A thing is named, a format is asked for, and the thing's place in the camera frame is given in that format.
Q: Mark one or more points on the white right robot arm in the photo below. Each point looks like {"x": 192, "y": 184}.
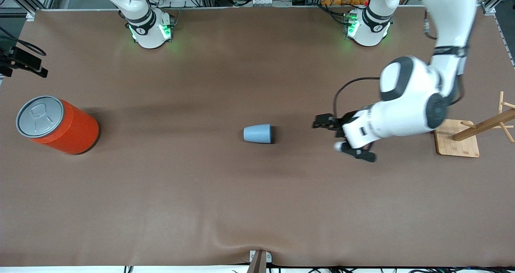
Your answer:
{"x": 147, "y": 27}

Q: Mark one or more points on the white power strip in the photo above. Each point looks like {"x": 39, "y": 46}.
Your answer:
{"x": 261, "y": 1}

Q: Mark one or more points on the brown table cloth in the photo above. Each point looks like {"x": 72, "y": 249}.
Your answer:
{"x": 257, "y": 192}

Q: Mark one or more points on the light blue plastic cup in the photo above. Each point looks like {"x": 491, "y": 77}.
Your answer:
{"x": 257, "y": 134}

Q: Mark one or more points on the large orange can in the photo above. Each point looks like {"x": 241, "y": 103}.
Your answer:
{"x": 68, "y": 130}

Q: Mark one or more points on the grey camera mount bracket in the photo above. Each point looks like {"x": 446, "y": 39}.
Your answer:
{"x": 259, "y": 261}

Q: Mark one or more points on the wooden cup rack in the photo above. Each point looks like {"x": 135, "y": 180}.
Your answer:
{"x": 458, "y": 144}

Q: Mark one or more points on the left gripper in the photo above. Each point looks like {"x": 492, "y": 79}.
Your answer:
{"x": 341, "y": 123}

